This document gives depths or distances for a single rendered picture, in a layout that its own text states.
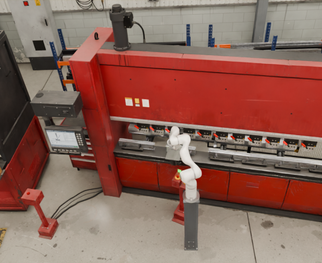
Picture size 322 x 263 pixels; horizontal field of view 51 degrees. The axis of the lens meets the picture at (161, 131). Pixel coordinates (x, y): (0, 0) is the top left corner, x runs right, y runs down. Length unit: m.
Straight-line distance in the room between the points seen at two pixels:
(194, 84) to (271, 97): 0.84
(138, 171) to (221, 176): 1.15
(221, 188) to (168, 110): 1.35
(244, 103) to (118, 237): 2.45
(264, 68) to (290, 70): 0.25
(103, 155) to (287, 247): 2.66
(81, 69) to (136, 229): 2.31
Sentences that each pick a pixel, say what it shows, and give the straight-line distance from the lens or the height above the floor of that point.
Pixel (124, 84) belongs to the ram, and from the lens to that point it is 3.98.
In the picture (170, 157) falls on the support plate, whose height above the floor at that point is 1.00.
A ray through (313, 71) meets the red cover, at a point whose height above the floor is 2.25.
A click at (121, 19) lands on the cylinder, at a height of 2.65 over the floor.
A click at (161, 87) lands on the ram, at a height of 1.90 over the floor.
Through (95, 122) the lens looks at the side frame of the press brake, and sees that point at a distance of 4.21.
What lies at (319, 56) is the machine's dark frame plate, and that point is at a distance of 3.79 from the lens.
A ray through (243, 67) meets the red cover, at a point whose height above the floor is 2.24.
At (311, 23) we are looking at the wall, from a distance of 8.51.
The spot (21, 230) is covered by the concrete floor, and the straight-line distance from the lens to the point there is 5.29.
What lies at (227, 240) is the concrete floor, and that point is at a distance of 4.73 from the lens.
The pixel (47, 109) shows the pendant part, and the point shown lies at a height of 1.86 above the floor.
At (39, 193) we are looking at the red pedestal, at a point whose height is 0.80.
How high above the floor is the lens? 4.02
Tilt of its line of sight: 41 degrees down
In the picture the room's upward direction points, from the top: 4 degrees counter-clockwise
